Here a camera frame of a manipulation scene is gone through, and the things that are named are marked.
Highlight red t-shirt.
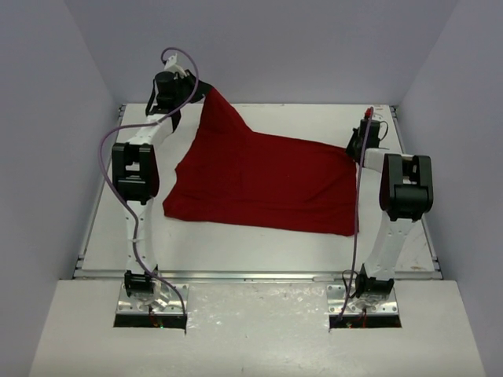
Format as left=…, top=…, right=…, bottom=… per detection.
left=163, top=89, right=356, bottom=236

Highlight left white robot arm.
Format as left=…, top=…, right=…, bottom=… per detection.
left=112, top=65, right=211, bottom=297

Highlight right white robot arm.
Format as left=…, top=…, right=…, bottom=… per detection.
left=346, top=112, right=434, bottom=300

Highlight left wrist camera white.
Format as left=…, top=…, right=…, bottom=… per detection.
left=163, top=53, right=186, bottom=77

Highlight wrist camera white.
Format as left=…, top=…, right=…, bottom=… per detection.
left=363, top=107, right=384, bottom=123
left=163, top=53, right=186, bottom=77

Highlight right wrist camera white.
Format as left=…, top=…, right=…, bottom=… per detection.
left=363, top=107, right=384, bottom=123

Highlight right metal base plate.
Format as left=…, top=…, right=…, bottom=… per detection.
left=326, top=282, right=399, bottom=317

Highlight metal base plate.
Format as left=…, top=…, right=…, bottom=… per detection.
left=116, top=284, right=189, bottom=316
left=326, top=282, right=399, bottom=317

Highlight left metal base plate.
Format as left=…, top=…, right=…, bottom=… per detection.
left=116, top=284, right=189, bottom=316

